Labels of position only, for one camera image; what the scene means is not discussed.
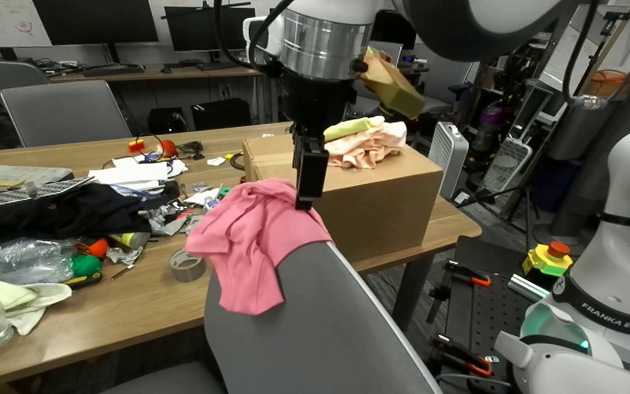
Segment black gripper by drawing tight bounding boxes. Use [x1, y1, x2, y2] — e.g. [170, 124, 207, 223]
[282, 72, 355, 212]

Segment peach fabric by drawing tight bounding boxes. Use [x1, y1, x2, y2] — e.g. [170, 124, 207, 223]
[324, 127, 410, 172]

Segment yellow fabric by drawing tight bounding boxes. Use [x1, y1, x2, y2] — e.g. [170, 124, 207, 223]
[322, 114, 390, 145]

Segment pink fabric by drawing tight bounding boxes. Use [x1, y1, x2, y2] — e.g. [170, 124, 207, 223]
[182, 177, 333, 316]

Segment brown cardboard box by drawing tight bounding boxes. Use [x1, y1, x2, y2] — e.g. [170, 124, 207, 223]
[240, 128, 447, 257]

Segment grey black-backed office chair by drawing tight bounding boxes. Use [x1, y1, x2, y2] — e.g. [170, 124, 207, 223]
[98, 238, 445, 394]

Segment black bag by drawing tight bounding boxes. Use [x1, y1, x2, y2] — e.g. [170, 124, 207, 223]
[145, 105, 191, 135]
[191, 95, 254, 131]

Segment dark green small item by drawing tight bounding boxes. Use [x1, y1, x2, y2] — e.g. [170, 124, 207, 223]
[180, 137, 207, 162]

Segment white space heater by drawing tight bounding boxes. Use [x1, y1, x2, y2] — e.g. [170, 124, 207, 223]
[427, 117, 473, 200]

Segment crumpled foil wrapper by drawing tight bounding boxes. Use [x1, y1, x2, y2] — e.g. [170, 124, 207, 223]
[146, 204, 191, 236]

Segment grey tape roll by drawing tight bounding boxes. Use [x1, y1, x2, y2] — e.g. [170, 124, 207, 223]
[166, 242, 207, 285]

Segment dark table leg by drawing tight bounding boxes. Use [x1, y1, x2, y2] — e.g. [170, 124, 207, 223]
[390, 254, 438, 334]

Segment wooden desk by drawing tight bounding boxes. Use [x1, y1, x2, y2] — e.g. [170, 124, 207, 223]
[50, 62, 277, 127]

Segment small red item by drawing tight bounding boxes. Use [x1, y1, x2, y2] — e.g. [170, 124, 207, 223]
[124, 135, 149, 157]

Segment white papers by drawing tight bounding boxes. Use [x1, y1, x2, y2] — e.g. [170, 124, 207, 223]
[86, 152, 191, 197]

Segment medium black monitor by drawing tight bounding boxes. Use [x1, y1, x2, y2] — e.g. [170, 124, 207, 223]
[161, 3, 243, 62]

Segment white grid panel device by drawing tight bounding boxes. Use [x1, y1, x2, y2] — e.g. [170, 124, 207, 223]
[480, 134, 533, 195]

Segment black keyboard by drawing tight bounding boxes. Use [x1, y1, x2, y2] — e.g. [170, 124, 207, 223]
[81, 61, 149, 77]

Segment green orange toy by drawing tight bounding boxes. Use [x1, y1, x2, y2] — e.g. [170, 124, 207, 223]
[66, 236, 111, 288]

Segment black cloth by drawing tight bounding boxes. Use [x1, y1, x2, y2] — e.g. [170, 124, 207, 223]
[0, 180, 180, 254]

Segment yellow red emergency stop button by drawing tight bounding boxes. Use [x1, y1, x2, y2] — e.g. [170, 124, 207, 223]
[521, 238, 575, 280]

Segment large black monitor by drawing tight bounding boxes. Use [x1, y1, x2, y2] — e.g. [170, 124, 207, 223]
[31, 0, 161, 62]

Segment grey cylindrical bin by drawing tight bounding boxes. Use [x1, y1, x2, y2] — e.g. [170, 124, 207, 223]
[543, 92, 609, 162]

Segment grey cloth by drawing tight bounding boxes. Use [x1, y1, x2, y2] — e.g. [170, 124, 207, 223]
[0, 162, 74, 193]

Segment clear plastic bag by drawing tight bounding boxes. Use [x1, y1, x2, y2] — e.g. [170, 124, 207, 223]
[0, 236, 81, 287]

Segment pale yellow cloth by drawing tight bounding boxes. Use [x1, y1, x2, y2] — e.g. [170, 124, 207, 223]
[0, 257, 74, 339]

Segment whiteboard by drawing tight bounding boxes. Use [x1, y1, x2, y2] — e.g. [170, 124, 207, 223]
[0, 0, 55, 50]

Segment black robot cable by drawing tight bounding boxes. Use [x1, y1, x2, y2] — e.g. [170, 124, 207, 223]
[213, 0, 296, 79]

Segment orange handled clamp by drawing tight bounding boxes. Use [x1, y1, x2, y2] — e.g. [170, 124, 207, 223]
[441, 257, 495, 290]
[430, 332, 498, 380]

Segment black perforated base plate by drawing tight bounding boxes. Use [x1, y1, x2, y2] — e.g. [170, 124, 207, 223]
[430, 236, 552, 394]

